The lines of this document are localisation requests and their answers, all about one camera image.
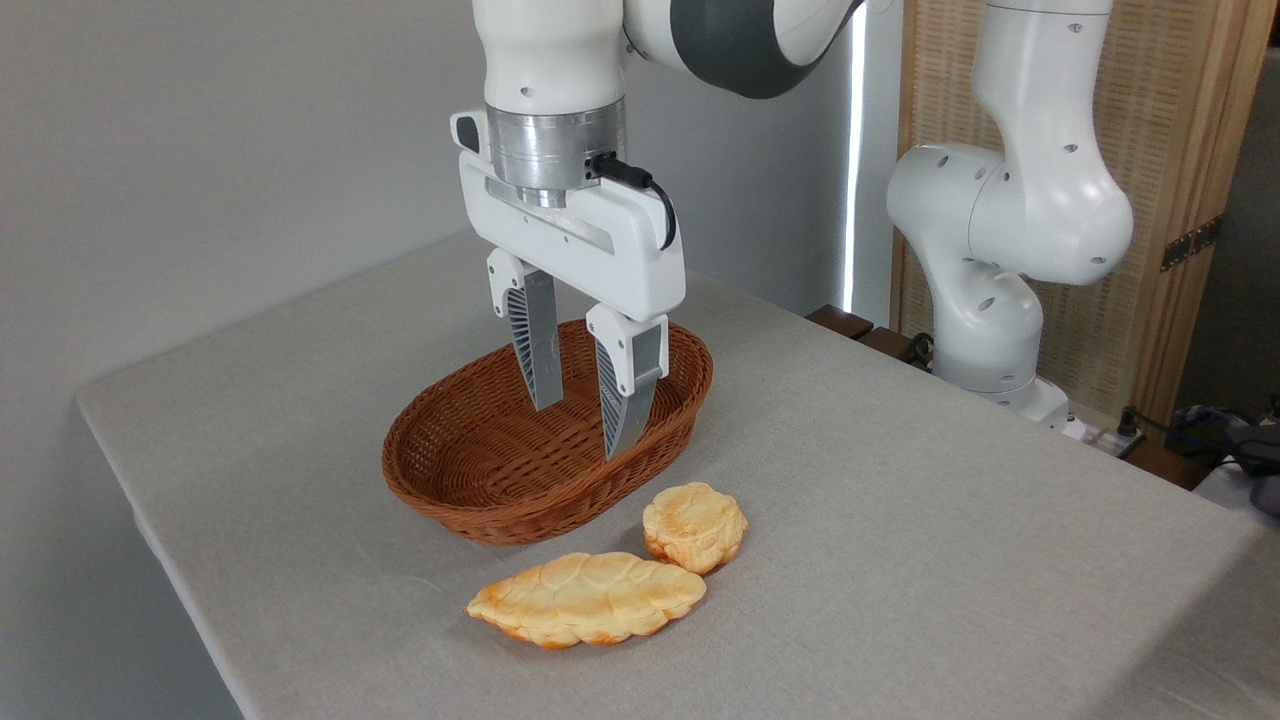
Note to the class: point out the wooden rattan screen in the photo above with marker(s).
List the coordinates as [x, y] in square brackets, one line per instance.
[1160, 100]

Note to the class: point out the long braided bread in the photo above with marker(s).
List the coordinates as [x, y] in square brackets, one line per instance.
[585, 600]

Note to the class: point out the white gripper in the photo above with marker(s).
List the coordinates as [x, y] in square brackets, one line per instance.
[600, 250]

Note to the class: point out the metal screen hinge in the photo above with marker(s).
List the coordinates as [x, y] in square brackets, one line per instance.
[1190, 243]

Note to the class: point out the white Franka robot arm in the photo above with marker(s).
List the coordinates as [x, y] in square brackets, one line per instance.
[1040, 200]

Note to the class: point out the white power strip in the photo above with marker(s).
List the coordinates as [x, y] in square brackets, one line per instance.
[1100, 437]

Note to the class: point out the grey tablecloth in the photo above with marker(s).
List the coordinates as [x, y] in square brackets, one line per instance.
[900, 550]

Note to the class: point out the dark brown wooden block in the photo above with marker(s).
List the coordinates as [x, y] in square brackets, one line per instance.
[838, 321]
[890, 345]

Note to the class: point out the round bread bun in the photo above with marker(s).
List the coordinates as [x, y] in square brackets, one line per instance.
[695, 525]

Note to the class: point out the dark grey device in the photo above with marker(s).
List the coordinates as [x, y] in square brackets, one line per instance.
[1262, 465]

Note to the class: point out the brown wicker basket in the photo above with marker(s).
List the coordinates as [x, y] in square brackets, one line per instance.
[480, 470]

